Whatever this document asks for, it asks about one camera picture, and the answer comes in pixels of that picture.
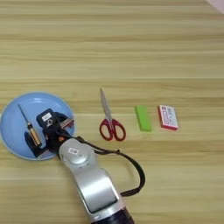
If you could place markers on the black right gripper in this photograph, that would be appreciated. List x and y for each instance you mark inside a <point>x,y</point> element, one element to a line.
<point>54,137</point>

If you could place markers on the blue round plate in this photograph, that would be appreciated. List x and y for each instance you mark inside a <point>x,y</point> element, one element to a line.
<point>14,131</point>

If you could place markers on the green rectangular block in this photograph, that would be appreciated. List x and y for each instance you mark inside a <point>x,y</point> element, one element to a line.
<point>143,118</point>

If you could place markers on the red and white card box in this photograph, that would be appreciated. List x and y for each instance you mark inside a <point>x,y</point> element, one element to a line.
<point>168,117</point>

